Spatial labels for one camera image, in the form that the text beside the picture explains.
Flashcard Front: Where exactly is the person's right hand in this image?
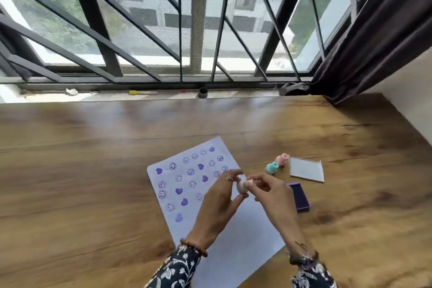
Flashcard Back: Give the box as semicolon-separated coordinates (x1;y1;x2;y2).
243;173;310;255

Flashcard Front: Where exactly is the person's left hand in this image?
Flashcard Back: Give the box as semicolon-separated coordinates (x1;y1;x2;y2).
187;169;249;250

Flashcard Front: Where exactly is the purple ink pad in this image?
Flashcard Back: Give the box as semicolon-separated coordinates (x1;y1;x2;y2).
287;182;311;213

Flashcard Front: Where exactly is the beige stamp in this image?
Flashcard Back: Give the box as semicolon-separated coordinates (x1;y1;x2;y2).
236;178;254;195

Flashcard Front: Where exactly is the white paper sheet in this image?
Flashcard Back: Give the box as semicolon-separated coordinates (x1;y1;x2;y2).
147;135;287;288

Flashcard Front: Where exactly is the clear ink pad lid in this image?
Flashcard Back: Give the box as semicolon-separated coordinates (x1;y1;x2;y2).
289;157;326;184

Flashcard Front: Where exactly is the person's right forearm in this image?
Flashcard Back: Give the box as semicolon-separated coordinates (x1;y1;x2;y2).
291;257;338;288

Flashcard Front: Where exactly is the person's left forearm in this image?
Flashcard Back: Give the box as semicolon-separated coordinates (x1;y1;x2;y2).
144;244;202;288

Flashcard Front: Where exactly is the dark brown curtain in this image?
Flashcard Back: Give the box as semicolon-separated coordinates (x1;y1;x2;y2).
279;0;432;106

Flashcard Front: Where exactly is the black metal window grille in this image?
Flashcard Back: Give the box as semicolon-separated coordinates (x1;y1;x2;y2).
0;0;399;91

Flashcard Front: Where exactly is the brown bead bracelet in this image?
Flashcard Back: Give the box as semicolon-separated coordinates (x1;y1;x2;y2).
180;238;209;258

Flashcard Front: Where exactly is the black thread bracelet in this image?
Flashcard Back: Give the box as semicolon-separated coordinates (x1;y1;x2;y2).
288;242;320;267

